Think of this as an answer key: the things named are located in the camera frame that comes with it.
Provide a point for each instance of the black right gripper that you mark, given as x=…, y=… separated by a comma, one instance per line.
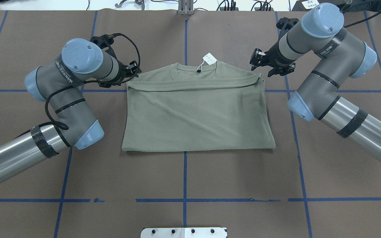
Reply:
x=271, y=58

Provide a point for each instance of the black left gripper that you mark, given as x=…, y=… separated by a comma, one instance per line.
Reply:
x=122, y=71

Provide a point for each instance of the olive green long-sleeve shirt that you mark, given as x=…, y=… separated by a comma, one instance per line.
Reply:
x=176, y=108

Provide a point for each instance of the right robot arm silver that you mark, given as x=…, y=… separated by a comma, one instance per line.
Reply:
x=342, y=55

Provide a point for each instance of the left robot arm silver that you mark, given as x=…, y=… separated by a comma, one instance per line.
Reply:
x=71, y=122

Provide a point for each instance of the black box with label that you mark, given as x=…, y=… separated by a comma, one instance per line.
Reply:
x=307, y=5

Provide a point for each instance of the white shirt price tag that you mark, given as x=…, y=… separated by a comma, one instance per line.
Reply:
x=209, y=59

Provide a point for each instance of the aluminium frame post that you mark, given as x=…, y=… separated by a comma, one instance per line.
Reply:
x=185, y=7

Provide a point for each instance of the white central pedestal base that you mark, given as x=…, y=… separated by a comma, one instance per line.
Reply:
x=185, y=232

